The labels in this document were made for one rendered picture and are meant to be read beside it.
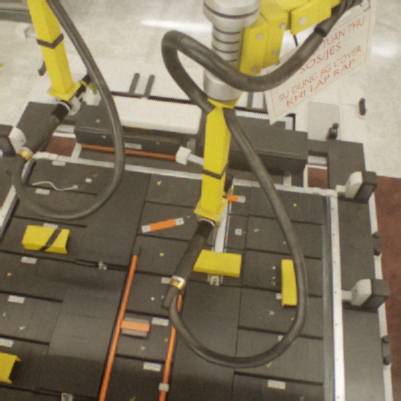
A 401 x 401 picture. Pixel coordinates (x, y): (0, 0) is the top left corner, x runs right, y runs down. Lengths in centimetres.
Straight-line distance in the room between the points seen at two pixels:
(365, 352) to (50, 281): 111
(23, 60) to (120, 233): 266
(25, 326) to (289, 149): 113
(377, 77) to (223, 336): 303
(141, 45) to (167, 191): 245
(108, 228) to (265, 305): 62
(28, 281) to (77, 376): 37
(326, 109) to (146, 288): 134
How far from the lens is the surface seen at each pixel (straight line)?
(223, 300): 153
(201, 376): 146
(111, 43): 409
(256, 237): 166
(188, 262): 135
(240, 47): 93
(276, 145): 180
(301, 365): 152
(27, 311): 160
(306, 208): 177
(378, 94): 394
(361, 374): 170
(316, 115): 234
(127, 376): 147
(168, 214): 169
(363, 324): 176
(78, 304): 156
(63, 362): 151
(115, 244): 163
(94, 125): 185
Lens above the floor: 243
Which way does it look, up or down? 55 degrees down
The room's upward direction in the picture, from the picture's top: 4 degrees clockwise
